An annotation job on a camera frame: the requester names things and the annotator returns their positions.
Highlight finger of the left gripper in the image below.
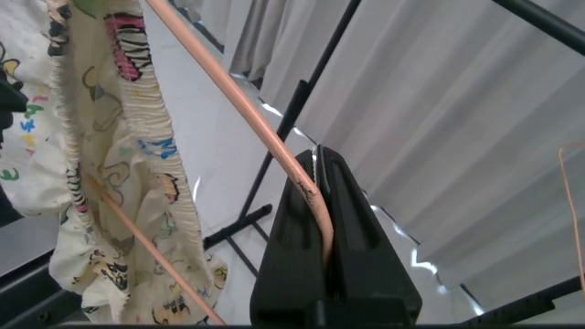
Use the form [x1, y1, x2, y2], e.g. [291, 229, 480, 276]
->
[0, 79, 29, 144]

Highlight black clothes rack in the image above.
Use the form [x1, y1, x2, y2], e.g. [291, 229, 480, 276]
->
[203, 0, 585, 328]

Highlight white curtain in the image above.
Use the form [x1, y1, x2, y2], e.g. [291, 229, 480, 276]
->
[173, 0, 585, 324]

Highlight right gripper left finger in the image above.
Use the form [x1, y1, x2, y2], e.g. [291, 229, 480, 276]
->
[250, 149, 328, 327]

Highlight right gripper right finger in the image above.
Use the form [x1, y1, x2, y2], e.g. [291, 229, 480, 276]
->
[318, 144, 423, 327]

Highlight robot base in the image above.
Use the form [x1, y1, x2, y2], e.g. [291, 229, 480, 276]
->
[0, 249, 87, 329]

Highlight cream printed garment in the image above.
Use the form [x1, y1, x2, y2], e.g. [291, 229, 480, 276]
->
[0, 0, 229, 326]

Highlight pink clothes hanger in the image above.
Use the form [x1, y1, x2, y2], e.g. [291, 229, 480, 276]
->
[84, 0, 335, 326]
[558, 141, 585, 299]

